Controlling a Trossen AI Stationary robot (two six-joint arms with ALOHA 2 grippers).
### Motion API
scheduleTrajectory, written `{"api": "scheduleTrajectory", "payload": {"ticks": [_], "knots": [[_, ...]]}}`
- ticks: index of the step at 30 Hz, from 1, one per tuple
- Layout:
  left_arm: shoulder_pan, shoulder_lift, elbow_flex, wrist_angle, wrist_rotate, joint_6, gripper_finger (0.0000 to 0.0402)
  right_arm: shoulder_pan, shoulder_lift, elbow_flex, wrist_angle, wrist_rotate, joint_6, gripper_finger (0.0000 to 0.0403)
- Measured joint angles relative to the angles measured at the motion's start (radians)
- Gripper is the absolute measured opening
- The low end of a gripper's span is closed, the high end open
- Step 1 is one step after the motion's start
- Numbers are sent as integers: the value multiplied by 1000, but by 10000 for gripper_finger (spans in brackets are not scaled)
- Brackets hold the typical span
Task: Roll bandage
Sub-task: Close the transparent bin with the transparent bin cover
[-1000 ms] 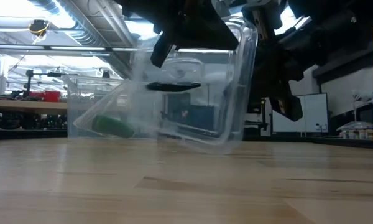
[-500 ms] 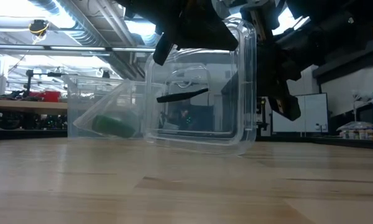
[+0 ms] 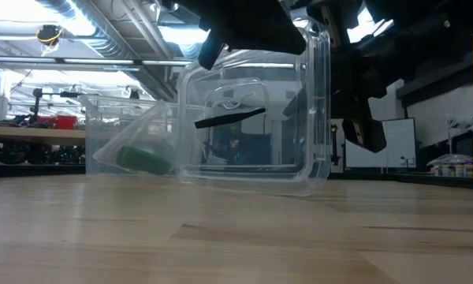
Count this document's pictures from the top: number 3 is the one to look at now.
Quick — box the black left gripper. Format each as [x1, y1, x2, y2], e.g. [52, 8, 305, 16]
[173, 0, 307, 71]

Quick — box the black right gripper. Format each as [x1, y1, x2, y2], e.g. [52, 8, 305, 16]
[307, 0, 409, 154]

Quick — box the clear lid with black handle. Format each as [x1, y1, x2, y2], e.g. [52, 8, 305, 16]
[176, 15, 333, 197]

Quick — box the clear plastic zip bag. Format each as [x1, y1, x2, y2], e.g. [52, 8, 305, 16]
[91, 100, 178, 177]

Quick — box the green bandage roll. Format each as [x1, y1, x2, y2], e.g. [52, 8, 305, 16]
[115, 144, 174, 176]

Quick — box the whiteboard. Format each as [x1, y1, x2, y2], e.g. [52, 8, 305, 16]
[345, 117, 417, 170]

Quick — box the person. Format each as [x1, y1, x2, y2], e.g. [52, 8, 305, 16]
[219, 124, 251, 166]

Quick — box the plastic-wrapped bottle pack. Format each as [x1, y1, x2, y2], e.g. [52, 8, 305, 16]
[426, 153, 473, 178]

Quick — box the long ceiling light bar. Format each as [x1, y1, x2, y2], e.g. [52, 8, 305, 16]
[0, 55, 297, 74]

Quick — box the clear plastic storage box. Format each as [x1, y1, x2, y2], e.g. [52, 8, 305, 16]
[77, 93, 182, 177]

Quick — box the red plastic bin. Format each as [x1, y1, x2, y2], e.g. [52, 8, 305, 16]
[37, 114, 79, 130]

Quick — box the black pole stand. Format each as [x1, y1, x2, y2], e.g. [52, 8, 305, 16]
[31, 87, 100, 124]

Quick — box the wooden workbench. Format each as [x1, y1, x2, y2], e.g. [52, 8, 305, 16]
[0, 125, 87, 146]

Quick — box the black ceiling device yellow cable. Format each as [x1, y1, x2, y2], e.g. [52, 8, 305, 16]
[35, 24, 64, 47]

